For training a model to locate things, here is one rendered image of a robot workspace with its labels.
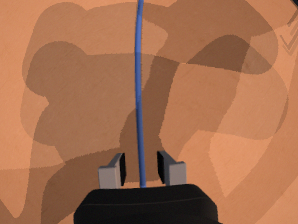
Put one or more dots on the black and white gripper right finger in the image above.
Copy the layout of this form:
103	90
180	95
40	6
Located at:
170	171

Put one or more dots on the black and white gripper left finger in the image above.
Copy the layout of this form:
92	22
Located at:
113	175

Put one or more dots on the blue cable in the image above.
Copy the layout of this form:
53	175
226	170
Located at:
138	96

